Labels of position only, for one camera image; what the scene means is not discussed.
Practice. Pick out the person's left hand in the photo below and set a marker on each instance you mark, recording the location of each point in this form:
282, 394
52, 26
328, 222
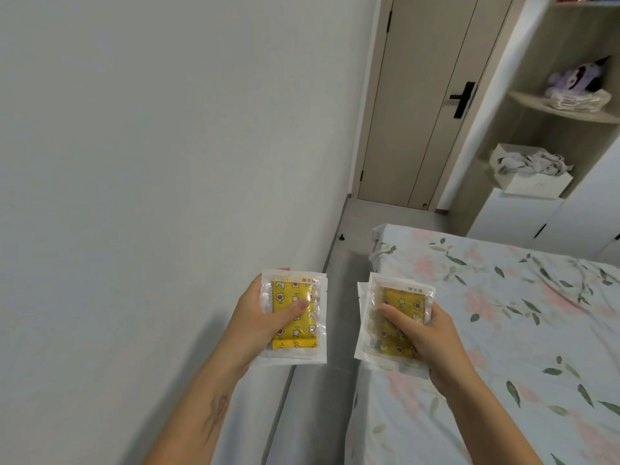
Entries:
252, 334

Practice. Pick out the person's right hand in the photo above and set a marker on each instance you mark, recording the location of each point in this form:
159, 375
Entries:
441, 353

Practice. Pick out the white box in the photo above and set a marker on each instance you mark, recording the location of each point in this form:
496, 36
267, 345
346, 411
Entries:
533, 183

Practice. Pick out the pile of yellow packets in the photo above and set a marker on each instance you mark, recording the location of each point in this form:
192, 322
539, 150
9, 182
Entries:
571, 101

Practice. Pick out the wooden shelf unit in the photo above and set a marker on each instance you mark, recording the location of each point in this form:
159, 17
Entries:
533, 53

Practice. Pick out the person's left forearm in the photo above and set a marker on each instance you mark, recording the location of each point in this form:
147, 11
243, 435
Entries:
194, 416

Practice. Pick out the floral bed sheet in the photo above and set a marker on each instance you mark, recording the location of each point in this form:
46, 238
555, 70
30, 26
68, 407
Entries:
508, 309

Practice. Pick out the gray crumpled clothes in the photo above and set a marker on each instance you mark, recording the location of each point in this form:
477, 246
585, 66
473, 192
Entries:
533, 162

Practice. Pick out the beige door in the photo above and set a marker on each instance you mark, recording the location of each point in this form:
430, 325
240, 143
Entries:
416, 116
373, 67

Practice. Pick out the purple plush toy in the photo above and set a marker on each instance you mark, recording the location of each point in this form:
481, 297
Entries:
579, 74

